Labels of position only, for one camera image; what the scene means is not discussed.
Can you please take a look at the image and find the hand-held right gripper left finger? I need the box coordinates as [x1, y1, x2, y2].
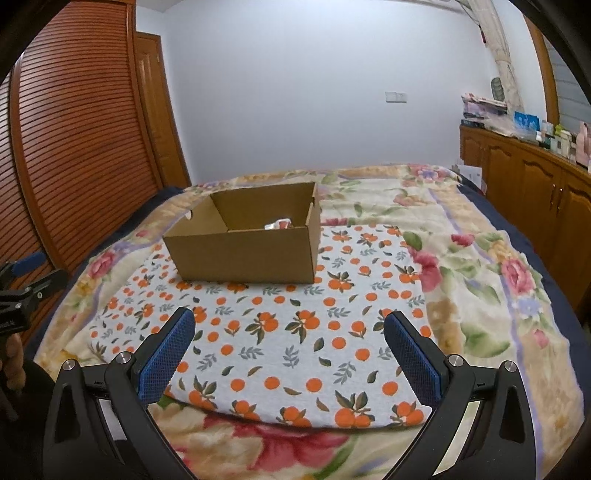
[41, 307, 197, 480]

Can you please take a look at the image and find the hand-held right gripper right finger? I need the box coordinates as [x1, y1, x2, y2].
[383, 310, 543, 480]

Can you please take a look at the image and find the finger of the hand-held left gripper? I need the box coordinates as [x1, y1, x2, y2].
[9, 268, 69, 302]
[0, 251, 47, 278]

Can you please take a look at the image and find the brown cardboard box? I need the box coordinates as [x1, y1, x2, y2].
[163, 181, 320, 284]

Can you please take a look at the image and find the person's left hand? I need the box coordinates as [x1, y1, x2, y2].
[0, 332, 27, 393]

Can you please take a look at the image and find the floral blanket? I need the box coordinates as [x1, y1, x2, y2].
[34, 161, 585, 480]

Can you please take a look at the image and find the person's dark clothing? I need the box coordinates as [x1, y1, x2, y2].
[0, 362, 57, 480]

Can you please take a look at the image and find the orange fruit print cloth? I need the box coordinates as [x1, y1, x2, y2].
[88, 224, 432, 430]

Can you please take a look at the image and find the louvered wooden wardrobe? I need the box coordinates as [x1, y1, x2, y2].
[0, 0, 167, 333]

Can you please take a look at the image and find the wooden door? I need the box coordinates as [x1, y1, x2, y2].
[134, 30, 191, 190]

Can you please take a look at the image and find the wooden cabinet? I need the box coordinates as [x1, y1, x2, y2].
[458, 124, 591, 319]

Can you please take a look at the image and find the stack of pink boxes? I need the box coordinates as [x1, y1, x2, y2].
[462, 92, 509, 127]

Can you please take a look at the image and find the blue box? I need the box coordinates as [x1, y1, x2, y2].
[514, 110, 541, 139]

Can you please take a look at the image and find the group of small bottles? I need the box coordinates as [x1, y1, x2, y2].
[536, 120, 578, 160]

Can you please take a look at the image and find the pink bottle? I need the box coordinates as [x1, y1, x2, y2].
[575, 122, 591, 164]

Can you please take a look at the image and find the white curtain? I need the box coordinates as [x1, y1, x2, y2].
[466, 0, 525, 116]

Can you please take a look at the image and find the grey window blind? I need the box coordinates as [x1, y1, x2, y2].
[545, 37, 591, 134]

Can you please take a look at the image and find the wooden window frame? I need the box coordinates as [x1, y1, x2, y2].
[524, 16, 561, 125]

